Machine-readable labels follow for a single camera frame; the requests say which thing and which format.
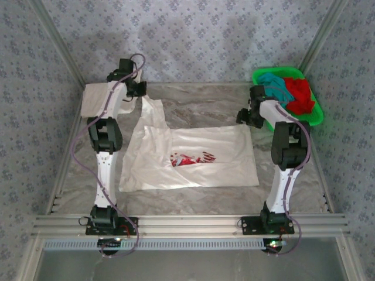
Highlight white t-shirt with red print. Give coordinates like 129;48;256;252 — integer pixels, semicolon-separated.
118;98;261;193

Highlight teal t-shirt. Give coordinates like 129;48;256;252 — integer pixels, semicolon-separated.
257;73;294;108

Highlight folded plain white t-shirt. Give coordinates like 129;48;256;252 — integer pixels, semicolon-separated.
80;82;144;119

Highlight green plastic basket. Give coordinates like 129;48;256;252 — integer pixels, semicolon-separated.
251;66;325;129

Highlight black controller board with LED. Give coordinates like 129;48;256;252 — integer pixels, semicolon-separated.
97;237;123;256
262;238;287;256

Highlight aluminium corner post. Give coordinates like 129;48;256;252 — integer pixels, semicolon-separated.
29;0;86;87
298;0;350;77

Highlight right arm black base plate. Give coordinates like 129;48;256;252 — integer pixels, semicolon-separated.
240;215;295;235

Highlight aluminium cross rail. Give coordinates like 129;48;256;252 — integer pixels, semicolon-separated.
31;213;352;238

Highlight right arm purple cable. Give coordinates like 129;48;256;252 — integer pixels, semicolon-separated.
265;84;312;256

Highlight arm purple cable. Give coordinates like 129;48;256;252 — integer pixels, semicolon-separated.
265;84;312;256
71;53;142;259

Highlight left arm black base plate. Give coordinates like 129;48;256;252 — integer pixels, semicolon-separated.
85;217;139;237

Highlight grey slotted cable duct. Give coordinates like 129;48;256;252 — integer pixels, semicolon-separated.
42;238;267;252

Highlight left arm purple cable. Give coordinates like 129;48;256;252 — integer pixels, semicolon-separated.
71;53;142;259

